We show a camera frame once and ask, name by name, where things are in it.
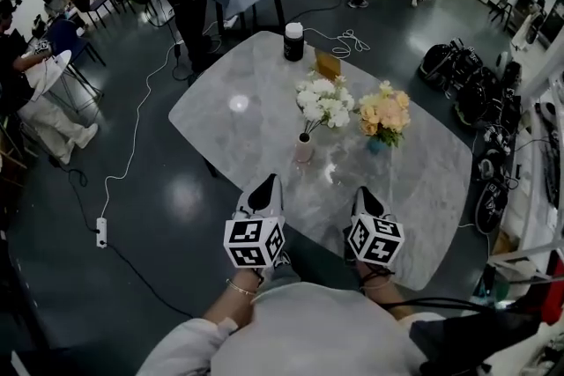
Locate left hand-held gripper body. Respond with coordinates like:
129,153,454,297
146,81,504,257
223,209,287,269

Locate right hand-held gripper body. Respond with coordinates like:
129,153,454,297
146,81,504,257
343,210,406,268

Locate pink ceramic vase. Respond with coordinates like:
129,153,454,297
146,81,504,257
293,132,315,164

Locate peach flowers bouquet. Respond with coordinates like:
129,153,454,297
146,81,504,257
355,79,412,149

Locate white flowers bouquet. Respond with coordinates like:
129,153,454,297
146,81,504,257
293,71,356,138

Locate person's left forearm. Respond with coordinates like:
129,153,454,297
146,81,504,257
203,266,268,329

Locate person's right forearm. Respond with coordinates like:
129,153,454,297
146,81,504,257
359,263,415,318

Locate white marble table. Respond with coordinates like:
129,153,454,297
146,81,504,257
167,29,475,291

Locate amber wooden box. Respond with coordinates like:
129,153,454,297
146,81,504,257
313,48,344,78

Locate person's white top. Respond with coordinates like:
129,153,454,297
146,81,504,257
136,281,442,376

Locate black oval printed board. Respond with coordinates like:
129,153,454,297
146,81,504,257
474,180,510,234

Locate white black headset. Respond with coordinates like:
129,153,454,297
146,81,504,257
478,149,503,181

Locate black bottle with white lid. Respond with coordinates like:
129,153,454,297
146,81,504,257
283,21,306,63

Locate white shelving rack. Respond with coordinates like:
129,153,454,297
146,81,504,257
501,43,564,261

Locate black keyboard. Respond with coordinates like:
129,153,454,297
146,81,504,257
544,118,564,208

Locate white black standing device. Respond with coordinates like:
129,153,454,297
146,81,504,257
510,8,547,49

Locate black chair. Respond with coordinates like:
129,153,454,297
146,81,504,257
486,0,516,32

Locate white round side table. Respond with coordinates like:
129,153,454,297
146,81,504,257
24,49,74,103

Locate blue chair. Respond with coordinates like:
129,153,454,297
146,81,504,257
46,17,108,68

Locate black wrist cord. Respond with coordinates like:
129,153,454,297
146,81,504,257
356,263,396,291

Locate thin gold bracelet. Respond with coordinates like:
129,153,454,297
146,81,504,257
225,276,257,297

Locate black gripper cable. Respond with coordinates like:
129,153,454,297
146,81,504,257
387,297,503,316

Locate black floor cable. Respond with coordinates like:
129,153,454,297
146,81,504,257
46,156,197,319

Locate white power strip cable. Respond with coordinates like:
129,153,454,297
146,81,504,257
101,41,186,221

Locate white looped cable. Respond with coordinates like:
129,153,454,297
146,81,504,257
303,26,371,58

